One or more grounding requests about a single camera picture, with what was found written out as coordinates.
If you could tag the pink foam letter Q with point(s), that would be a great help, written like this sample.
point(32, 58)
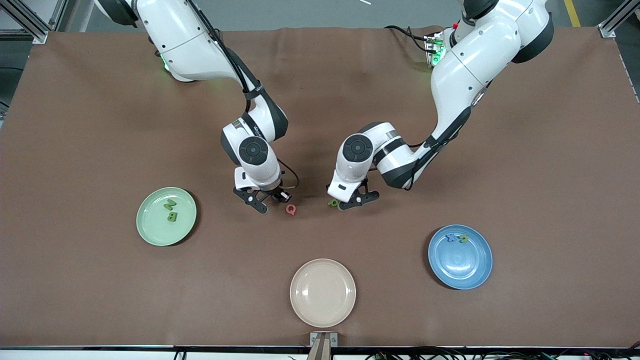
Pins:
point(287, 210)

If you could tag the green foam letter p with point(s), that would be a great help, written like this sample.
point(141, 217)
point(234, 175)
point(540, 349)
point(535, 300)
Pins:
point(332, 203)

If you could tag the blue foam letter x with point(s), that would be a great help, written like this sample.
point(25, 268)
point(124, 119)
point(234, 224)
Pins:
point(451, 238)

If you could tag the green foam letter N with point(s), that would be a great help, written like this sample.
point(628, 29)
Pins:
point(170, 204)

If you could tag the green foam letter B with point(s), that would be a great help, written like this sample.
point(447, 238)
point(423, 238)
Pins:
point(172, 217)

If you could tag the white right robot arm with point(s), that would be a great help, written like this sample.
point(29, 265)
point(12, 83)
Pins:
point(180, 40)

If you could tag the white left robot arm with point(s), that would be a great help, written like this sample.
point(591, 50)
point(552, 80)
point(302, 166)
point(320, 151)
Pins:
point(470, 65)

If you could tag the beige round plate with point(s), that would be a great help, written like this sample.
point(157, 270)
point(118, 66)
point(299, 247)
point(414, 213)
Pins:
point(323, 295)

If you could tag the blue round plate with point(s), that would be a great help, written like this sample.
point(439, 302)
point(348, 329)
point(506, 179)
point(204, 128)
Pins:
point(457, 267)

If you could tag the light green round plate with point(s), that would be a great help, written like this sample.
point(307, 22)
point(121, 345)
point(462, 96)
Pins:
point(155, 230)

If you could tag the silver base connector box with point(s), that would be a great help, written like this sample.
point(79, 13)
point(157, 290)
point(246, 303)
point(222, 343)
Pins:
point(436, 50)

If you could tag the brown table mat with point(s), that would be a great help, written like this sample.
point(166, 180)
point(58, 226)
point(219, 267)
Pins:
point(100, 125)

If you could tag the metal camera pole bracket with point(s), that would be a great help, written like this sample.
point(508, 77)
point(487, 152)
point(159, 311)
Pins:
point(323, 345)

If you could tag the white table edge rail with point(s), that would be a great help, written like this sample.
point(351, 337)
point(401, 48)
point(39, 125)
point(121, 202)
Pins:
point(100, 354)

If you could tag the aluminium frame profile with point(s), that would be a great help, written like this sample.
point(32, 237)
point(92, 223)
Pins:
point(612, 25)
point(20, 34)

